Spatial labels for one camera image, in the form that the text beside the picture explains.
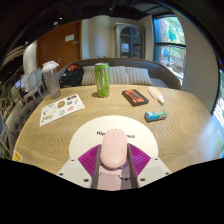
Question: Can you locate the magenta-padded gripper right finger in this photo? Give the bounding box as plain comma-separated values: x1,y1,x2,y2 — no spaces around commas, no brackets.
126,143,173,190

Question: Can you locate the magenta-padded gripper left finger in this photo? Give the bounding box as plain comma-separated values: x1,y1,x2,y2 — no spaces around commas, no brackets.
56,143,103,190

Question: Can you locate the pink computer mouse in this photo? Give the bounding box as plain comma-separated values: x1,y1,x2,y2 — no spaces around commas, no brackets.
99,128,129,169

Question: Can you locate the round white cartoon mouse pad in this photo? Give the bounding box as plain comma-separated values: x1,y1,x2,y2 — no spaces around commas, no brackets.
68,115,159,192

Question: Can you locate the white sticker sheet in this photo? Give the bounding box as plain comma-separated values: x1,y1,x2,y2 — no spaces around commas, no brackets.
39,93,86,128

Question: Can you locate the grey tufted armchair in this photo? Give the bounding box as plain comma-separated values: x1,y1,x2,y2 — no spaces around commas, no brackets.
4,96,44,158

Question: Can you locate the black box with orange print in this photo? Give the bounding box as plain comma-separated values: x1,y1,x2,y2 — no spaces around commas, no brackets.
121,88,150,108

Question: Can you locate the clear shaker bottle white lid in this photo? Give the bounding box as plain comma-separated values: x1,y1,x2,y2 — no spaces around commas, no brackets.
40,60,62,100

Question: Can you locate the large black-framed side window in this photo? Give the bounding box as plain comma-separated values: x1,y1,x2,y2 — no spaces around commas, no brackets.
211,68,224,128

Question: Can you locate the green drink can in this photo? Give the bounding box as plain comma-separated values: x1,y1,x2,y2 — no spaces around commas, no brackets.
94,62,111,98

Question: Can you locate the black backpack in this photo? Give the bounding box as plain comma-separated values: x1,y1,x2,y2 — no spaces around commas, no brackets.
59,63,85,89

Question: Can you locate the small striped cushion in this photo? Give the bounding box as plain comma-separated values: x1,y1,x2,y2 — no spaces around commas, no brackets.
80,65,98,86

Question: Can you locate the grey curved sofa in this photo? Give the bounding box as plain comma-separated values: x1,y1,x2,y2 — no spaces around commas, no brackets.
57,58,183,91

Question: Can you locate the group of white chairs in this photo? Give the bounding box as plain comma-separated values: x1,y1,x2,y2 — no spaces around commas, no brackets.
23,68,46,101

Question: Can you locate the person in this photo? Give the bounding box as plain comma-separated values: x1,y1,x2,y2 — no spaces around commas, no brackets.
18,71,31,94

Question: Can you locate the tall black-framed window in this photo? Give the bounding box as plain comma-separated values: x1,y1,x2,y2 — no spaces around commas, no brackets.
153,15,188,84

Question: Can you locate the brown wooden door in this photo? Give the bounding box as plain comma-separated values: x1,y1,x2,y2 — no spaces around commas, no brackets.
36,19,83,73

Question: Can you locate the arched glass-door cabinet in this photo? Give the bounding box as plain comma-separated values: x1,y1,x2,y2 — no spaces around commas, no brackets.
114,22,146,60

